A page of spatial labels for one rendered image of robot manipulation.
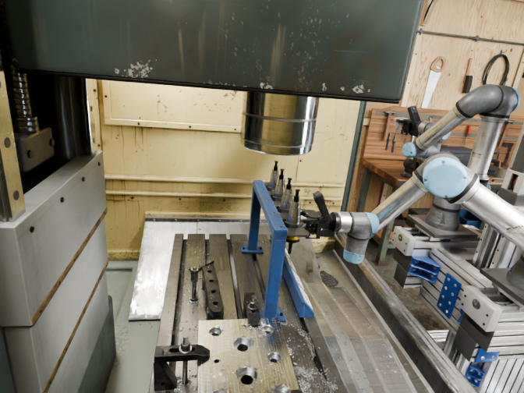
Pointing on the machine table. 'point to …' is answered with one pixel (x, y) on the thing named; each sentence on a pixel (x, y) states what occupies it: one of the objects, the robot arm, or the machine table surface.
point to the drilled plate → (225, 347)
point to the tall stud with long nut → (194, 283)
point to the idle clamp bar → (212, 293)
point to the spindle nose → (278, 123)
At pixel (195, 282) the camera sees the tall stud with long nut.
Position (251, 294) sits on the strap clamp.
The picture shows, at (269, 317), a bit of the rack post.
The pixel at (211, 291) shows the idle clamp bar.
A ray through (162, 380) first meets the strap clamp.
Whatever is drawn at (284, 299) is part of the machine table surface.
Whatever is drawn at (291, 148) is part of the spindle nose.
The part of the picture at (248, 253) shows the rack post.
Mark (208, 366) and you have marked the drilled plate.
